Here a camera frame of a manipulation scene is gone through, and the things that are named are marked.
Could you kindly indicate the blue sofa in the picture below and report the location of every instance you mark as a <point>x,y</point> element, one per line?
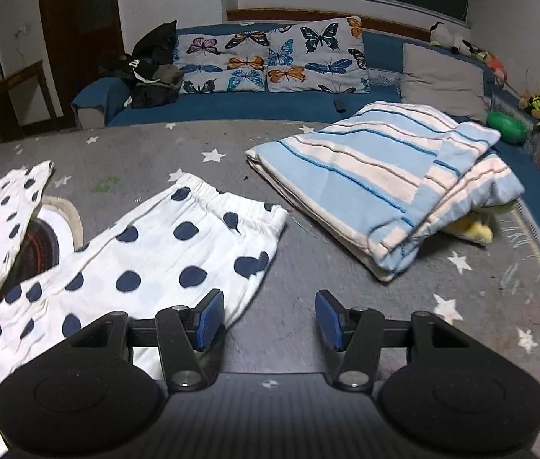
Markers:
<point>250,105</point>

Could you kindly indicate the built-in induction cooker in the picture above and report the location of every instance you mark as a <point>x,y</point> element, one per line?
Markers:
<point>45,244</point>

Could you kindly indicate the yellow cloth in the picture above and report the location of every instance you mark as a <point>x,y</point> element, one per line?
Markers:
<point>475,232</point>

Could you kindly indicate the wooden side table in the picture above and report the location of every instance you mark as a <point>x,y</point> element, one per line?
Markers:
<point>16,86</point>

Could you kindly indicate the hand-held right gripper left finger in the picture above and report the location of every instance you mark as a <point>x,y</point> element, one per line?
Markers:
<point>210,318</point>

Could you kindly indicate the blue striped folded blanket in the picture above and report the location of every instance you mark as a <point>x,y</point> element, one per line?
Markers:
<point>346,172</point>

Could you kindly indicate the white polka dot pants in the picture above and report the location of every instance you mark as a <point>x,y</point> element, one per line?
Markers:
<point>164,258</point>

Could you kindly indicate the butterfly print pillow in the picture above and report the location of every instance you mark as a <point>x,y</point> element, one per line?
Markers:
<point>222,64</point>
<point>317,57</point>

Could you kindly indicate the black and yellow plush toy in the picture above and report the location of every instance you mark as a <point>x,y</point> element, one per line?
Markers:
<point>473,48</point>

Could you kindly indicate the green round container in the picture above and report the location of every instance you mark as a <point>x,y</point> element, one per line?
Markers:
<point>506,126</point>

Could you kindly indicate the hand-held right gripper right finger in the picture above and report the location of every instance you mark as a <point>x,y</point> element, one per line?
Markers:
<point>329,320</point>

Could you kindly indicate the dark wooden door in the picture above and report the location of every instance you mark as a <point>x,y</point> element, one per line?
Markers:
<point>83,33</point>

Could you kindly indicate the grey pillow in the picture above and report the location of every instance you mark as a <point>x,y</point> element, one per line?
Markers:
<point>442,81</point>

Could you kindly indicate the black remote control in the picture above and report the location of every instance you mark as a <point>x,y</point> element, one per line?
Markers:
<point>340,105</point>

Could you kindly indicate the pink plush toy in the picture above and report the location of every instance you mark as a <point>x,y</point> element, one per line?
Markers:
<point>497,69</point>

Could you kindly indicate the white and black plush toy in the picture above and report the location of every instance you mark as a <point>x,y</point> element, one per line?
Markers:
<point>444,36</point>

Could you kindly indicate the pile of dark clothes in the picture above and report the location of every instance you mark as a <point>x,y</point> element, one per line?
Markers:
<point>150,76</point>

